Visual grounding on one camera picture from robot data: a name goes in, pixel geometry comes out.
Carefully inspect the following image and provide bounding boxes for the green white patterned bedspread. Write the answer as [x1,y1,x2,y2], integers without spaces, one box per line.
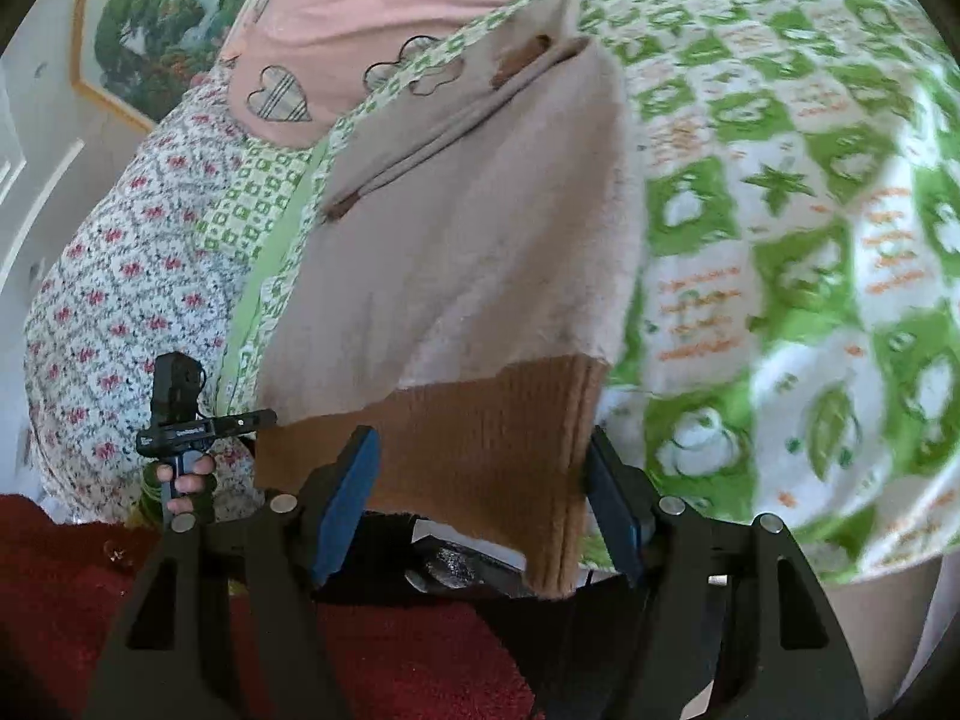
[199,0,958,582]

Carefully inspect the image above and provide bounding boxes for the dark red fuzzy sleeve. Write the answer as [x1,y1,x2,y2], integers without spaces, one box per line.
[0,491,542,720]

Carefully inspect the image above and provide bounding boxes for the beige sweater with brown hem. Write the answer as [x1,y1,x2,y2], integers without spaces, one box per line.
[254,0,643,598]

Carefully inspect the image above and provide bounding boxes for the person's left hand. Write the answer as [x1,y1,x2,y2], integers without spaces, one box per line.
[153,454,217,522]

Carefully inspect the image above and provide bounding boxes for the gold framed landscape painting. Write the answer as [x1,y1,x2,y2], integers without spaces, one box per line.
[70,0,247,130]

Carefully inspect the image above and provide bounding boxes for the pink quilt with plaid hearts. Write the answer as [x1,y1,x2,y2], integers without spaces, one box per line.
[223,0,511,148]

